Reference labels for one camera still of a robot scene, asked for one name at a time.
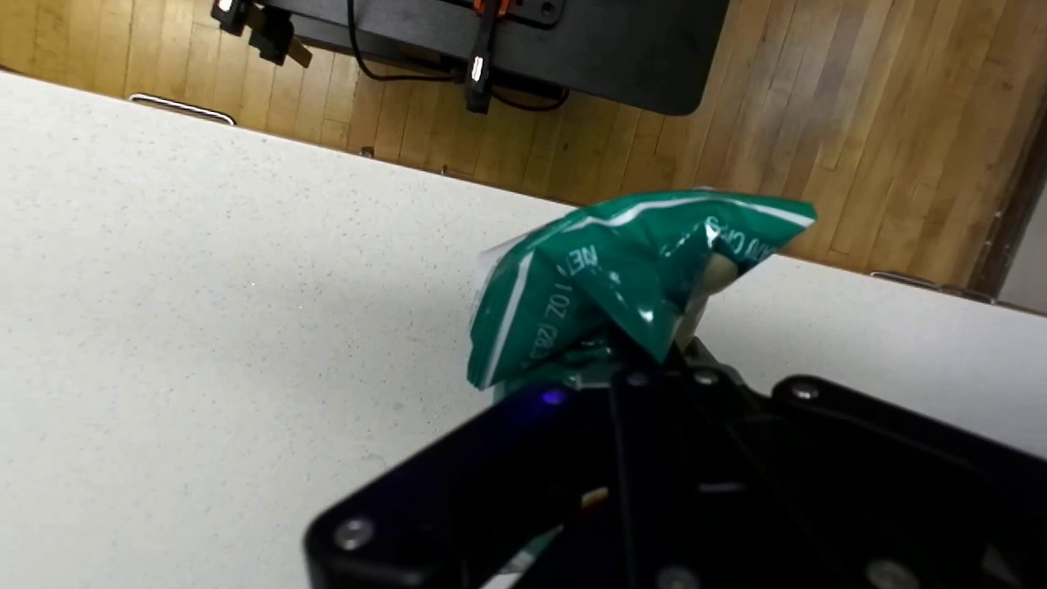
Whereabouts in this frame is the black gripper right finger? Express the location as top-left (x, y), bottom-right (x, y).
top-left (635, 333), bottom-right (1047, 589)

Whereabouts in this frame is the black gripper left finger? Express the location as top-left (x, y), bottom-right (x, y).
top-left (300, 364), bottom-right (641, 589)

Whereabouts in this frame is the green snack packet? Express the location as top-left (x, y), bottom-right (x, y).
top-left (463, 186), bottom-right (821, 393)

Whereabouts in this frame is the black cable on base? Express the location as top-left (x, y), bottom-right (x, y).
top-left (343, 0), bottom-right (572, 113)

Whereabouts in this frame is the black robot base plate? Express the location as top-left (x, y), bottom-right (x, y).
top-left (210, 0), bottom-right (732, 118)

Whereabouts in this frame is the metal drawer handle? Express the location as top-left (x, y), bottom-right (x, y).
top-left (124, 91), bottom-right (239, 126)

